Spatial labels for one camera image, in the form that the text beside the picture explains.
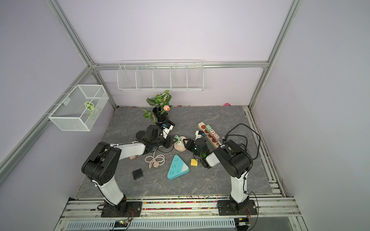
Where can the aluminium rail frame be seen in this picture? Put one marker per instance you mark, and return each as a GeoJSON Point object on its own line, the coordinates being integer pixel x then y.
{"type": "Point", "coordinates": [181, 213]}

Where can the black plant pot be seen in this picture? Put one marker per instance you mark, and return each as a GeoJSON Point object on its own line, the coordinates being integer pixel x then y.
{"type": "Point", "coordinates": [161, 117]}

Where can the round pink power socket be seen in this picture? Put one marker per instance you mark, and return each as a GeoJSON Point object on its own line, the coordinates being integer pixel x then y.
{"type": "Point", "coordinates": [179, 146]}

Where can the green leaf in small basket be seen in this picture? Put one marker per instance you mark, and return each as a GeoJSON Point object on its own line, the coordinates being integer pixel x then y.
{"type": "Point", "coordinates": [89, 106]}

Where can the black cylinder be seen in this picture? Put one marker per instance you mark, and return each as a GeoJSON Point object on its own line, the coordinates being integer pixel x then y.
{"type": "Point", "coordinates": [140, 135]}

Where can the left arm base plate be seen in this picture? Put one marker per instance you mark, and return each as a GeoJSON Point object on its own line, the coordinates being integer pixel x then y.
{"type": "Point", "coordinates": [126, 209]}

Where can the cream power strip red outlets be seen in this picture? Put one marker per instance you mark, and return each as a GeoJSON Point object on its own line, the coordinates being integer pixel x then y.
{"type": "Point", "coordinates": [202, 127]}

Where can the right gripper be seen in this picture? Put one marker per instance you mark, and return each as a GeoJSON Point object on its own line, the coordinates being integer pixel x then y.
{"type": "Point", "coordinates": [190, 142]}

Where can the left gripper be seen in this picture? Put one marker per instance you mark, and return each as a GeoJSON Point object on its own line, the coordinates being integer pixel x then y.
{"type": "Point", "coordinates": [168, 141]}

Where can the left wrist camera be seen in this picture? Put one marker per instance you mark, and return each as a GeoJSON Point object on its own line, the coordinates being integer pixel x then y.
{"type": "Point", "coordinates": [166, 128]}

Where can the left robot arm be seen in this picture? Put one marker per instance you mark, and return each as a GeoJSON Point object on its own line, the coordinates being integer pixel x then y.
{"type": "Point", "coordinates": [101, 165]}

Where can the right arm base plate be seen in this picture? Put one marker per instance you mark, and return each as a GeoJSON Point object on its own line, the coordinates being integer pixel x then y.
{"type": "Point", "coordinates": [230, 207]}

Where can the yellow charger plug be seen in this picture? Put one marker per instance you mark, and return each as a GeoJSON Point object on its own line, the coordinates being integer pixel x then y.
{"type": "Point", "coordinates": [194, 162]}

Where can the small white wire basket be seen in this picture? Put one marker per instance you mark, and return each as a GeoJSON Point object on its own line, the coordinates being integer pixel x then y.
{"type": "Point", "coordinates": [71, 114]}

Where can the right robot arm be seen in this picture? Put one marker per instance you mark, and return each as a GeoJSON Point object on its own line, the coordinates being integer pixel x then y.
{"type": "Point", "coordinates": [235, 160]}

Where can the artificial green leaf plant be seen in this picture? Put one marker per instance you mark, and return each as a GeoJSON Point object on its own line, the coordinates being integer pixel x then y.
{"type": "Point", "coordinates": [160, 100]}

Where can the black charger plug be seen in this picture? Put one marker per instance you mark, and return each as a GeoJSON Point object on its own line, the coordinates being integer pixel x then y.
{"type": "Point", "coordinates": [138, 173]}

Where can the green charger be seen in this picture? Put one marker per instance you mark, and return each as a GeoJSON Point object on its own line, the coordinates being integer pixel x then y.
{"type": "Point", "coordinates": [208, 128]}
{"type": "Point", "coordinates": [177, 138]}

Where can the teal triangular power socket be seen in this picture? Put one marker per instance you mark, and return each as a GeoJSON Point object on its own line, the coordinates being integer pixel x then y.
{"type": "Point", "coordinates": [178, 168]}

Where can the wide white wire basket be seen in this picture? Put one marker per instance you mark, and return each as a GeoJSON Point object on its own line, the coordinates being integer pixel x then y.
{"type": "Point", "coordinates": [175, 75]}

